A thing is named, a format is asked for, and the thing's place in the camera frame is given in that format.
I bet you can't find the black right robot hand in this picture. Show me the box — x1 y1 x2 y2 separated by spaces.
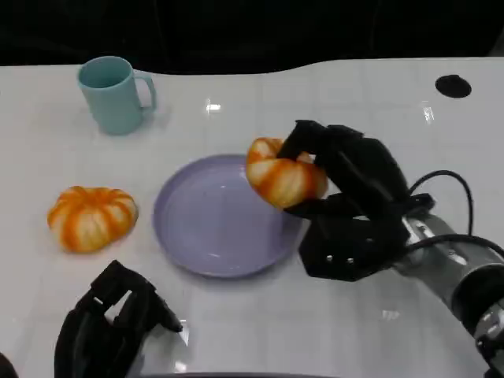
278 119 436 220

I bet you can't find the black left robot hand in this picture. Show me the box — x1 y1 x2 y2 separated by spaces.
54 259 184 378

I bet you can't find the orange white toy bread roll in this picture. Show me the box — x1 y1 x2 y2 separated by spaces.
246 136 330 210
46 185 139 254

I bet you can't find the black round table grommet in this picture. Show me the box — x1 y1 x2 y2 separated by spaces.
435 73 473 98

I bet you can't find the dark robot torso edge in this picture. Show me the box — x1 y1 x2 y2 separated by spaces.
145 372 343 378

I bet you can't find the lilac plate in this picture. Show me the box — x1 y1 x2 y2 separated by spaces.
152 154 306 279

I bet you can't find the pale green mug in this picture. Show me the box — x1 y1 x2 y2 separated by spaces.
76 55 158 136

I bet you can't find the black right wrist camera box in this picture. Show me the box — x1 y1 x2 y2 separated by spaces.
298 215 409 283

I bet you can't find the black looping robot cable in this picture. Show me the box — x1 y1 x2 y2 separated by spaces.
408 169 475 237

